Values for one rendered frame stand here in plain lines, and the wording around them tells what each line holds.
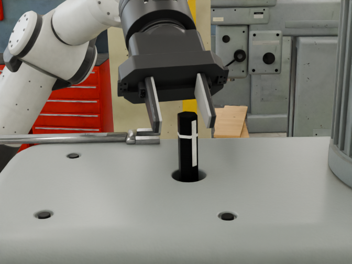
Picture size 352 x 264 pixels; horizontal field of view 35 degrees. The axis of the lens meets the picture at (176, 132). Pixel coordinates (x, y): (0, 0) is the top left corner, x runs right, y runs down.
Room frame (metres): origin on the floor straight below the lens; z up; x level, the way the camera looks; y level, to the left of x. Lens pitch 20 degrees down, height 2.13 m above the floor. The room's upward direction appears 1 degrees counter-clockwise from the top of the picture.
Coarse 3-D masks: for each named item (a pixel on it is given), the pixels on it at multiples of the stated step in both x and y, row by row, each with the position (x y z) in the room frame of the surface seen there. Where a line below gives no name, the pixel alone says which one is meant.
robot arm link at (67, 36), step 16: (80, 0) 0.85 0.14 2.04; (48, 16) 0.91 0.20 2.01; (64, 16) 0.87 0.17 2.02; (80, 16) 0.84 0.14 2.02; (48, 32) 0.90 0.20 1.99; (64, 32) 0.88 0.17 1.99; (80, 32) 0.86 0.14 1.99; (96, 32) 0.86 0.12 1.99; (32, 48) 0.88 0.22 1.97; (48, 48) 0.89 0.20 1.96; (64, 48) 0.90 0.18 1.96; (80, 48) 0.92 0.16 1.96; (48, 64) 0.90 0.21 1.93; (64, 64) 0.90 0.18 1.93; (80, 64) 0.91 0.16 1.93
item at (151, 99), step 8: (152, 80) 0.59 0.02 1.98; (144, 88) 0.59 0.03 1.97; (152, 88) 0.58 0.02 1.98; (144, 96) 0.59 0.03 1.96; (152, 96) 0.57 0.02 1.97; (152, 104) 0.56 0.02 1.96; (152, 112) 0.56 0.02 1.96; (160, 112) 0.56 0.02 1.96; (152, 120) 0.55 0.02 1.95; (160, 120) 0.55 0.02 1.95; (152, 128) 0.55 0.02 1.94; (160, 128) 0.55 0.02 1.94
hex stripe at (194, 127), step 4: (192, 124) 0.54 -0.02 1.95; (192, 128) 0.54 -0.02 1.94; (192, 132) 0.54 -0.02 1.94; (192, 136) 0.54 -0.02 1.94; (192, 140) 0.54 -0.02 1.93; (192, 144) 0.54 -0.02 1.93; (192, 148) 0.54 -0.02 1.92; (192, 152) 0.54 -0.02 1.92; (192, 156) 0.54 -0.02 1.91; (192, 160) 0.54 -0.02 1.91; (192, 164) 0.54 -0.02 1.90; (196, 164) 0.54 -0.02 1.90
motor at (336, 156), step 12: (348, 0) 0.54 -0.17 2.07; (348, 12) 0.54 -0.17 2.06; (348, 24) 0.52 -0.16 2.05; (348, 36) 0.52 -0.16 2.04; (348, 48) 0.52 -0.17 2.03; (336, 60) 0.56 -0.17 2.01; (348, 60) 0.52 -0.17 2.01; (336, 72) 0.56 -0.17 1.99; (348, 72) 0.52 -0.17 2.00; (336, 84) 0.56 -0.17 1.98; (348, 84) 0.52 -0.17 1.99; (336, 96) 0.54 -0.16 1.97; (348, 96) 0.52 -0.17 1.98; (336, 108) 0.54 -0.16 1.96; (348, 108) 0.52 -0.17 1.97; (336, 120) 0.54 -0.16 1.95; (348, 120) 0.52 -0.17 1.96; (336, 132) 0.54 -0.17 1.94; (348, 132) 0.52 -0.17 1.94; (336, 144) 0.54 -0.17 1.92; (348, 144) 0.51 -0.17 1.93; (336, 156) 0.53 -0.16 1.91; (348, 156) 0.51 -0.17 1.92; (336, 168) 0.52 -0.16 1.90; (348, 168) 0.50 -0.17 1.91; (348, 180) 0.50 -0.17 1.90
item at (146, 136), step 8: (144, 128) 0.68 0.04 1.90; (0, 136) 0.66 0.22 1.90; (8, 136) 0.66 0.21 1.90; (16, 136) 0.66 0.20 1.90; (24, 136) 0.66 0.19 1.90; (32, 136) 0.66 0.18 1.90; (40, 136) 0.66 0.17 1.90; (48, 136) 0.66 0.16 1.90; (56, 136) 0.66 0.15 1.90; (64, 136) 0.65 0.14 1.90; (72, 136) 0.65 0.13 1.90; (80, 136) 0.65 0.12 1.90; (88, 136) 0.65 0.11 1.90; (96, 136) 0.65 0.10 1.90; (104, 136) 0.65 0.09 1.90; (112, 136) 0.65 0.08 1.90; (120, 136) 0.65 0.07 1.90; (128, 136) 0.65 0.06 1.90; (136, 136) 0.65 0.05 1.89; (144, 136) 0.65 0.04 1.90; (152, 136) 0.65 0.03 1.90; (0, 144) 0.65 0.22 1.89; (136, 144) 0.64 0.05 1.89; (144, 144) 0.64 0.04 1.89; (152, 144) 0.64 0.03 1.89
